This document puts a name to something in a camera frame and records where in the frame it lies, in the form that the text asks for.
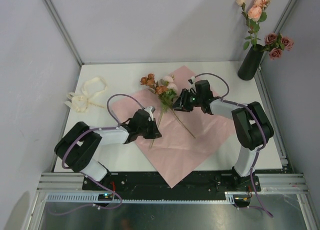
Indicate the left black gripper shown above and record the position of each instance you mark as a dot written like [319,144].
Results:
[156,133]

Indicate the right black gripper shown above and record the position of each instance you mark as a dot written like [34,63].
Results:
[181,103]

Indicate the light pink carnation stem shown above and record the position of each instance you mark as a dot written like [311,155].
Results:
[166,91]

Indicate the pink wrapping paper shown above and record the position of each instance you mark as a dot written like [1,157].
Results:
[176,153]

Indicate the rust orange rose stem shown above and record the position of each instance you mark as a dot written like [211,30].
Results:
[143,81]

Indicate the cream printed ribbon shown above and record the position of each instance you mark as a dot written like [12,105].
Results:
[81,103]

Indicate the mauve rose stem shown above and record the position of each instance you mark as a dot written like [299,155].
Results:
[276,44]

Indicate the peach rose stem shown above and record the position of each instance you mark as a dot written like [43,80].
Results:
[253,17]

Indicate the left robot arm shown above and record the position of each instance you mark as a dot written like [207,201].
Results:
[77,147]

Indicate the black cylindrical vase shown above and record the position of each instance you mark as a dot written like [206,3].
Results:
[251,63]

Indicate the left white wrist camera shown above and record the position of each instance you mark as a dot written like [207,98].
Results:
[150,110]

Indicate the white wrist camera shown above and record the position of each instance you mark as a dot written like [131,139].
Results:
[192,80]
[150,110]

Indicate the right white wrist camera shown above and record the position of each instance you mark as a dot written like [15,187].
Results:
[192,80]

